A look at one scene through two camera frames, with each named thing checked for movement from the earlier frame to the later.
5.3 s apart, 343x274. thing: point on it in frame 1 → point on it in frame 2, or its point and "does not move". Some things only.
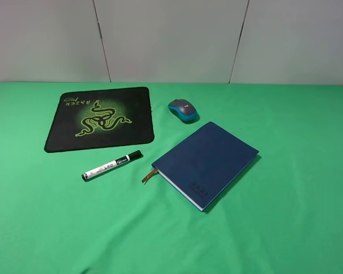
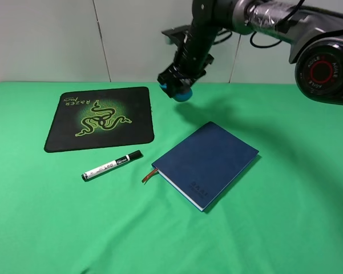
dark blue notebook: x=199 y=168 does not move
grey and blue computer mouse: x=185 y=111 → x=182 y=97
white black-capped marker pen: x=92 y=173 does not move
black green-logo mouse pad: x=102 y=119 does not move
